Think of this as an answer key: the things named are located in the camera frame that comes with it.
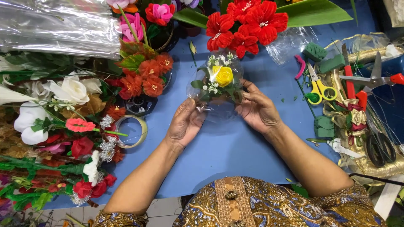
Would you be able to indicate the person's right hand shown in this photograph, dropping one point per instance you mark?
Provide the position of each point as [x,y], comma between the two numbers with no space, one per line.
[258,112]

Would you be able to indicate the large green leaf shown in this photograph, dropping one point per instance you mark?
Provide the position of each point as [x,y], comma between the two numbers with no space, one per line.
[312,12]

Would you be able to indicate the gold trimmed basket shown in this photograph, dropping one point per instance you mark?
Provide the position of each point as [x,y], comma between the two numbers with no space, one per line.
[372,110]

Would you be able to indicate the pink and red flower pot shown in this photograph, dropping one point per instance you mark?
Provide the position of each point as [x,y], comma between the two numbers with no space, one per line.
[151,20]

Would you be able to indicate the orange artificial flower bunch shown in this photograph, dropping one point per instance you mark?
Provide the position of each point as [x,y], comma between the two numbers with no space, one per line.
[146,77]

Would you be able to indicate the person's patterned batik garment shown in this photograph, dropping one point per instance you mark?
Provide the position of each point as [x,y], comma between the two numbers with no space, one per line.
[277,205]

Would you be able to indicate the person's left hand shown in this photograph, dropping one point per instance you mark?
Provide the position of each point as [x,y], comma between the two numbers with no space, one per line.
[184,121]

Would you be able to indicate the gold and red ribbon flowers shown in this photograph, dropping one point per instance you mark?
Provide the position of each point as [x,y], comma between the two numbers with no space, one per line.
[352,116]

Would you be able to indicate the crumpled clear plastic piece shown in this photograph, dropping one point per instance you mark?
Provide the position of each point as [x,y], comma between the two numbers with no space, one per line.
[292,44]

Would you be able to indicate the pink plastic strip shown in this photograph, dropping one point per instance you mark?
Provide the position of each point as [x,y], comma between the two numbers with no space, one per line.
[300,66]

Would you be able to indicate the red artificial flower bouquet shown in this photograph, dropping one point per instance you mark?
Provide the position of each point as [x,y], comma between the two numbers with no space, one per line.
[247,26]

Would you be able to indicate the blue paper sheet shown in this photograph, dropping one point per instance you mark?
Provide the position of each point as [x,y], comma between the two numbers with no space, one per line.
[221,132]

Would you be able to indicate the black plastic holder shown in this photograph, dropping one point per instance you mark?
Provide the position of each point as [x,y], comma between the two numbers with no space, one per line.
[140,105]

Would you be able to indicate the yellow rose posy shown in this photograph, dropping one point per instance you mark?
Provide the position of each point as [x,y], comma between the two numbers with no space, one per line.
[219,83]

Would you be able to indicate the green floral foam block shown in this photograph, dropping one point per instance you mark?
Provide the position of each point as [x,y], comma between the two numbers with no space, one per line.
[314,51]
[331,63]
[324,127]

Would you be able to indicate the white paper scrap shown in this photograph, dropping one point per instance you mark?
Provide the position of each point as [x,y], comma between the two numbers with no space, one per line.
[344,148]

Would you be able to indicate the clear cellophane sheets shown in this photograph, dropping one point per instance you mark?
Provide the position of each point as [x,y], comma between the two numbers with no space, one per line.
[60,26]

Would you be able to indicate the clear tape roll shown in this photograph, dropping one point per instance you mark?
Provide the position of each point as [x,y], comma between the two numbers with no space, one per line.
[132,131]

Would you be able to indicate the heap of mixed artificial flowers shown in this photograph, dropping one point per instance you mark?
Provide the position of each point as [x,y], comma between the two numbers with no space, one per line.
[53,132]

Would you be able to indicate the green floral tape roll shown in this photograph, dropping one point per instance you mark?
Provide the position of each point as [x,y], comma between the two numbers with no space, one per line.
[313,97]

